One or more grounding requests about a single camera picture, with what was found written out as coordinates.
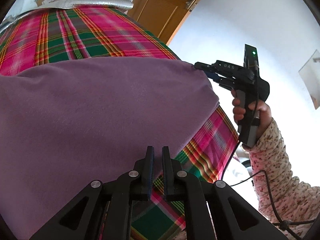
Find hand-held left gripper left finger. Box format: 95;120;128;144
30;145;155;240

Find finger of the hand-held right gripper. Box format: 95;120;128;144
205;71;221;87
194;61;219;73

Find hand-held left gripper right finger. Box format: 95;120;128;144
161;145;288;240

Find purple fleece pants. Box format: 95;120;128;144
0;57;221;240

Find person's right forearm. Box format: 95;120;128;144
241;117;320;240

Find person's right hand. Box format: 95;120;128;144
231;89;273;141

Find wooden door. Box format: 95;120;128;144
127;0;218;45

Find pink green plaid bed sheet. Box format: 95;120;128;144
0;6;240;240

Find silver foil mat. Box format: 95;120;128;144
0;0;135;35

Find metal door handle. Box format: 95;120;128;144
183;0;198;12

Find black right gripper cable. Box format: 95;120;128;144
222;59;316;240

